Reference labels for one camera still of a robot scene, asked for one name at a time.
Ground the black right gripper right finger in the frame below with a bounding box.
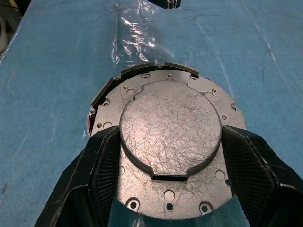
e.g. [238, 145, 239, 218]
[221, 124, 303, 227]

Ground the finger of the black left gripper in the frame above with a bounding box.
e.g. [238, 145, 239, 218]
[169, 0, 183, 10]
[147, 0, 169, 9]

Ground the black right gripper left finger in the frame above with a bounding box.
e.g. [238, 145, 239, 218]
[34, 125, 122, 227]

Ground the silver motor end cap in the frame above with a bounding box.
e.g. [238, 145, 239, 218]
[91, 70, 247, 221]

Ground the blue table cover with film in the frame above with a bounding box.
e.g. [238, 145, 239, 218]
[0, 0, 303, 227]

